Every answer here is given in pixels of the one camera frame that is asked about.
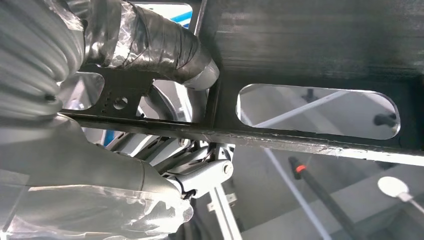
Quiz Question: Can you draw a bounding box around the white round knob on rod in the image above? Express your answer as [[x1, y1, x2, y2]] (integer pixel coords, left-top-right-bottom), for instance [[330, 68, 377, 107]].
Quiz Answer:
[[377, 176, 424, 216]]

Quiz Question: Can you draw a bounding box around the black rod orange ring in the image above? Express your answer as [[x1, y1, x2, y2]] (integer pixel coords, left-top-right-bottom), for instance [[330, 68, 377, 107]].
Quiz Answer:
[[287, 156, 361, 240]]

